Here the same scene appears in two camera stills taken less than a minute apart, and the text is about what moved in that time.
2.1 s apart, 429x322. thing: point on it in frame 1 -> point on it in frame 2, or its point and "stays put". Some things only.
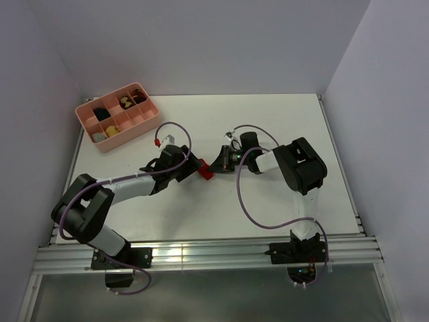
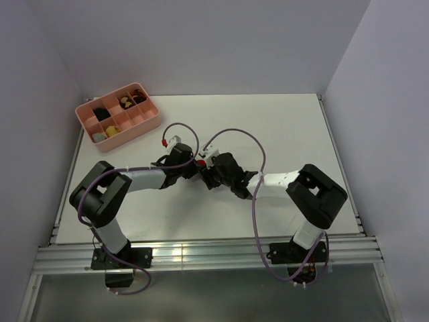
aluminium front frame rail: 56,258 stays put
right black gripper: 222,164 -> 207,178
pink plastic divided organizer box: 111,117 stays put
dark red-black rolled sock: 139,96 stays put
